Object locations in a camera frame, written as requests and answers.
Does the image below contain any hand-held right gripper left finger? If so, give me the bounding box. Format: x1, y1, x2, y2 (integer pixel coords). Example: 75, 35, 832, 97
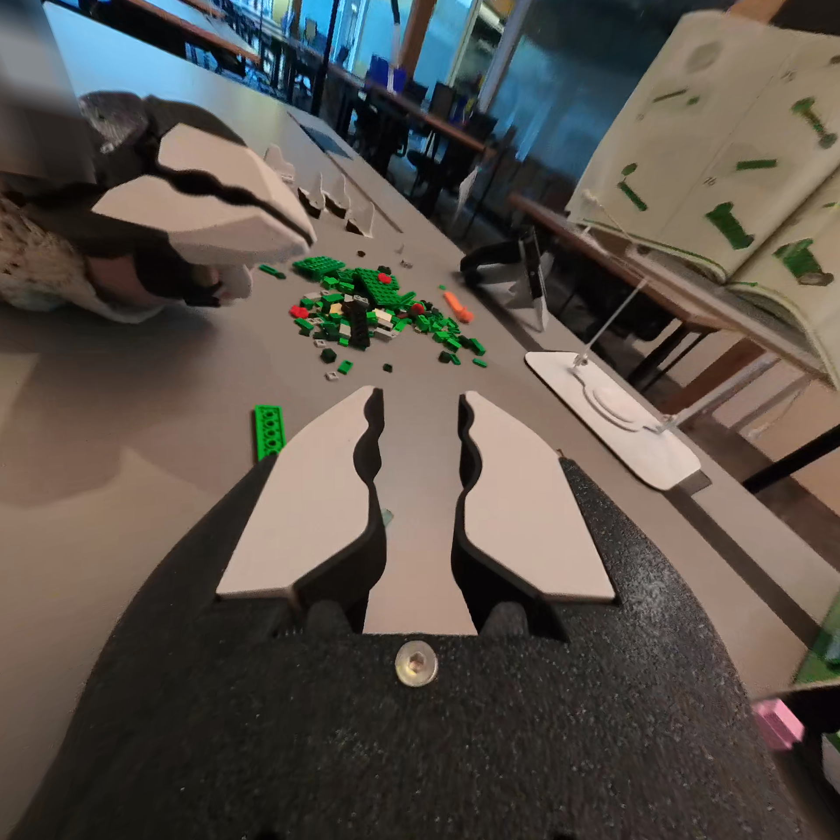
215, 385, 389, 611

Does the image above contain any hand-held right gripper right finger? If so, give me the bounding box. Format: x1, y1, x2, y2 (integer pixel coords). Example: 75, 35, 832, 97
453, 392, 618, 611

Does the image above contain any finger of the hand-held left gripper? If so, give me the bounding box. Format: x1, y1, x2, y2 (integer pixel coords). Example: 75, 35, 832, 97
156, 123, 317, 242
91, 174, 315, 266

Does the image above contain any green holed lego plate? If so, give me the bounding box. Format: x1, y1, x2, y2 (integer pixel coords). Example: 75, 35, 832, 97
253, 405, 287, 462

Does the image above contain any pile of loose lego pieces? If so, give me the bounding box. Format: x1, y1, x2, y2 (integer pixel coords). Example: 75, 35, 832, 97
258, 252, 490, 383

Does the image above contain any green lego box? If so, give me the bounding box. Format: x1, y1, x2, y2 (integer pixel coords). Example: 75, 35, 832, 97
791, 617, 840, 690

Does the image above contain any pink lego figure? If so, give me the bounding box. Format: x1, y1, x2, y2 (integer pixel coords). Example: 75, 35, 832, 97
751, 697, 806, 753

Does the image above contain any blue table mat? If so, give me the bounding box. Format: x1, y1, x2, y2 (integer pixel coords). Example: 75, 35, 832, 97
301, 123, 357, 160

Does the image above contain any wooden pillar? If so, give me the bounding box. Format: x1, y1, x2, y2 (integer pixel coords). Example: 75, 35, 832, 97
397, 0, 439, 74

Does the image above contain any long wooden desk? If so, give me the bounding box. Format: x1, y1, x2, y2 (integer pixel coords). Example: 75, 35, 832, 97
508, 192, 840, 427

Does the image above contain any open instruction booklet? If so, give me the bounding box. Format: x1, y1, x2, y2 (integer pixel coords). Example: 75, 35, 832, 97
566, 8, 840, 371

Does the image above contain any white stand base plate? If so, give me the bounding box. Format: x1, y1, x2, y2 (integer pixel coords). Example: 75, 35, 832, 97
524, 279, 703, 492

